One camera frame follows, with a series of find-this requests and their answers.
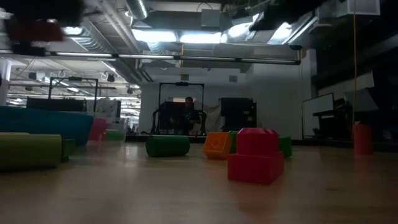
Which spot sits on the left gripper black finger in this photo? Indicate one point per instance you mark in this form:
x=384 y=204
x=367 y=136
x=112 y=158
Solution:
x=29 y=49

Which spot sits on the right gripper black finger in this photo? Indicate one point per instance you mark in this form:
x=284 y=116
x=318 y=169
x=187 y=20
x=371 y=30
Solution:
x=264 y=19

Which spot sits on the light green cylinder block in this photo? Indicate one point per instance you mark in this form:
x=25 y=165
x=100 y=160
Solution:
x=29 y=152

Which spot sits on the red double block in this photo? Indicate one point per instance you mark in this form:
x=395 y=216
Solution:
x=255 y=161
x=98 y=129

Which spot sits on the green double block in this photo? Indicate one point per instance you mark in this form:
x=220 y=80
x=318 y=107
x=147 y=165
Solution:
x=234 y=141
x=114 y=135

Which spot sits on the yellow small block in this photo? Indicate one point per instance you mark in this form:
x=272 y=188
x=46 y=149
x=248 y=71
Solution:
x=217 y=145

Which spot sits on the orange cylinder block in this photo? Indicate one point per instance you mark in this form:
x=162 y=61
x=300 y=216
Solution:
x=362 y=139

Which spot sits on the dark green cylinder block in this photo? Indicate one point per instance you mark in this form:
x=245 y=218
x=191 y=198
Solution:
x=168 y=145

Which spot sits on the black long box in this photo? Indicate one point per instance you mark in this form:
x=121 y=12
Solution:
x=56 y=104

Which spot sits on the white ceiling box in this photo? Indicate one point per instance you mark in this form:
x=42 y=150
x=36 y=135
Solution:
x=357 y=7

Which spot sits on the ceiling light panel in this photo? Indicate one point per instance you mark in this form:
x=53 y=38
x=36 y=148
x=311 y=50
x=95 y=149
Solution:
x=200 y=37
x=154 y=35

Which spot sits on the blue plastic bin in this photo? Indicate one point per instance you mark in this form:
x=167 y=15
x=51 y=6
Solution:
x=43 y=124

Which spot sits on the black cabinet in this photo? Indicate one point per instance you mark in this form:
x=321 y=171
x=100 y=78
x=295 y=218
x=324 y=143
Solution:
x=238 y=113

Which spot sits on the whiteboard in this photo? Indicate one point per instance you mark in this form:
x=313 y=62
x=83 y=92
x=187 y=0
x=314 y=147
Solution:
x=317 y=113

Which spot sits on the grey horizontal bar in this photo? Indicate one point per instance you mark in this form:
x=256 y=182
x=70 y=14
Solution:
x=155 y=56

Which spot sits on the clear plastic bin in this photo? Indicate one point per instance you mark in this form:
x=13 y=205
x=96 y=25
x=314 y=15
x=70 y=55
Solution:
x=121 y=126

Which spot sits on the black desk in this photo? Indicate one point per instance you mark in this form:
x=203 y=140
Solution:
x=332 y=123

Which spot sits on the person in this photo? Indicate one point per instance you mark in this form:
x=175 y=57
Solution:
x=188 y=116

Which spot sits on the black monitor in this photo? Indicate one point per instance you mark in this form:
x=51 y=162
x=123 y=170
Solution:
x=169 y=115

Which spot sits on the black frame stand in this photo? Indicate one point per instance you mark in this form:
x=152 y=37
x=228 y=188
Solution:
x=74 y=78

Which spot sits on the silver spiral duct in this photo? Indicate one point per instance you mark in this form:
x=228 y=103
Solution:
x=93 y=43

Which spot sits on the silver round duct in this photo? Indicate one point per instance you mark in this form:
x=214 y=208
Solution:
x=136 y=7

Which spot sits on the black rig frame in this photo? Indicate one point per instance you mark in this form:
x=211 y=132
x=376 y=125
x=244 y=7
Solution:
x=182 y=83

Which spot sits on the black aluminium table frame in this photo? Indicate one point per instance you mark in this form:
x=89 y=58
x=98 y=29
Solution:
x=140 y=138

